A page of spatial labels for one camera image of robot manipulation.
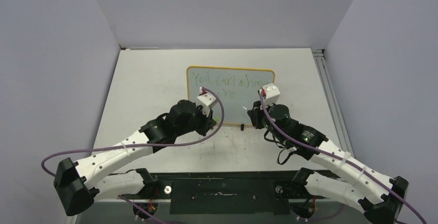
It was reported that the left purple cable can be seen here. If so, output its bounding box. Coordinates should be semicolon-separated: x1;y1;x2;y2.
41;87;226;224

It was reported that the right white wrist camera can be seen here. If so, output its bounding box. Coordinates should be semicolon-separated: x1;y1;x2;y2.
259;83;280;106

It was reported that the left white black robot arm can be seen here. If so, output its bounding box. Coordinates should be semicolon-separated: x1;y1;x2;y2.
54;93;222;216

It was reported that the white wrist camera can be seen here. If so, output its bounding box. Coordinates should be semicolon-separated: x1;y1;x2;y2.
259;83;280;106
195;87;218;117

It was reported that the yellow framed whiteboard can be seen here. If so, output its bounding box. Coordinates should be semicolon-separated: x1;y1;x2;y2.
186;66;275;126

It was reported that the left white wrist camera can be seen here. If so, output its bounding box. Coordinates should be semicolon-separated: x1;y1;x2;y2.
195;87;218;117

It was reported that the right aluminium rail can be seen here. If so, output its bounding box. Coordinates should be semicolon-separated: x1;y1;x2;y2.
311;49;355;157

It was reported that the front aluminium frame rail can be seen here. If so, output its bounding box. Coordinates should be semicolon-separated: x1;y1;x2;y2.
65;177;384;224

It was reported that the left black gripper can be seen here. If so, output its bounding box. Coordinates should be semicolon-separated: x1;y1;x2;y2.
176;105;216;137

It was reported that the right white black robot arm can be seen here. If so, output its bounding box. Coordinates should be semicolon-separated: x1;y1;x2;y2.
247;101;409;223

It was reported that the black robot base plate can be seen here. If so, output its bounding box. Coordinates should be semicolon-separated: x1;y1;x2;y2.
125;171;313;215

